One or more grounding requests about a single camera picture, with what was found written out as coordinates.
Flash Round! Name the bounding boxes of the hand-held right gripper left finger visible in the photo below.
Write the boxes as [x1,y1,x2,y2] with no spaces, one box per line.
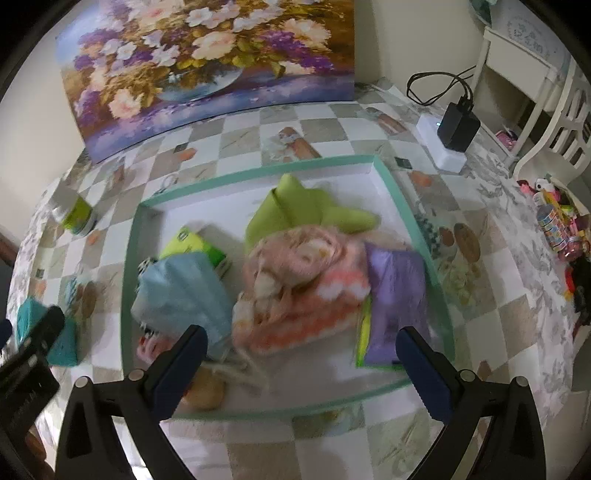
[55,324,208,480]

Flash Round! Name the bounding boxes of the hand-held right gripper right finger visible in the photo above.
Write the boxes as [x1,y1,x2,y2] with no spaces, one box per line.
[396,327,548,480]

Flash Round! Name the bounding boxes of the beige sponge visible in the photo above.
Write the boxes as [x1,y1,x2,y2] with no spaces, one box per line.
[187,371,227,411]

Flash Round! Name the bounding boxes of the red and pink hair tie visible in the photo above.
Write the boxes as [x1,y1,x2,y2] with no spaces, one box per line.
[136,335,167,363]

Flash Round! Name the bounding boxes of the blue face mask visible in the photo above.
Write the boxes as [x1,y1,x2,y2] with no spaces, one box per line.
[130,254,232,361]

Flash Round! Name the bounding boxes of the purple packet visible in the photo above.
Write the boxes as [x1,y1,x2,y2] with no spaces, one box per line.
[362,242,428,367]

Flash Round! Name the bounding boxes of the green tissue packet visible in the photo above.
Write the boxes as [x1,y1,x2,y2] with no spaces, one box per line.
[159,226,232,278]

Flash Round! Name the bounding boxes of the pink and white fuzzy towel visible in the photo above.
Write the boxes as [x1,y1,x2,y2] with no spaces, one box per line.
[231,226,372,356]

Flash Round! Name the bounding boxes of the teal rimmed white tray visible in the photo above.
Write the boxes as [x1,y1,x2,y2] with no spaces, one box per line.
[120,154,455,421]

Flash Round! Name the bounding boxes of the lime green cloth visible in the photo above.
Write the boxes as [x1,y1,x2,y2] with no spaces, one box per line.
[245,173,382,250]

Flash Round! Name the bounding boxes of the teal wipes packet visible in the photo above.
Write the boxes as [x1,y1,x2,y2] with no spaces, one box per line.
[16,298,79,367]

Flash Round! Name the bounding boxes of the white bottle with green label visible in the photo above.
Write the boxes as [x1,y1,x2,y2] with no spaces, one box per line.
[51,194,98,236]

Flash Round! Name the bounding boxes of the checkered floral tablecloth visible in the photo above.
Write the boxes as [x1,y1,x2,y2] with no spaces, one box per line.
[9,78,583,480]

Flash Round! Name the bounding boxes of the pile of colourful toys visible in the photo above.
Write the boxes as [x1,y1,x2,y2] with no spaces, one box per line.
[517,178,591,324]

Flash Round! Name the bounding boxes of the colourful cylinder toy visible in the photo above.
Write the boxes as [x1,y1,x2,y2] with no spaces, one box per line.
[536,205,571,252]

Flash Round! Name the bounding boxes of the white power strip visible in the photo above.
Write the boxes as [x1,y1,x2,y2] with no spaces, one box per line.
[416,115,469,174]

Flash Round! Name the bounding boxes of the black charger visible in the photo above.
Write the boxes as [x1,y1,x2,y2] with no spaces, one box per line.
[436,102,481,152]

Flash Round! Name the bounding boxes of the floral painting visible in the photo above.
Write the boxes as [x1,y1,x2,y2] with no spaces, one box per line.
[55,0,356,164]

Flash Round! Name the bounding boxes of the white desk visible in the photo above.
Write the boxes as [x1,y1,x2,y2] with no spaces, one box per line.
[471,25,561,153]

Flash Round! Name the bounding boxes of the white printed board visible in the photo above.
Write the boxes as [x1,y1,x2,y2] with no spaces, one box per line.
[492,0,573,70]

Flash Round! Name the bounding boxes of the teal cloth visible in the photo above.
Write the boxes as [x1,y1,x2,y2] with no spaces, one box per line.
[468,0,497,24]

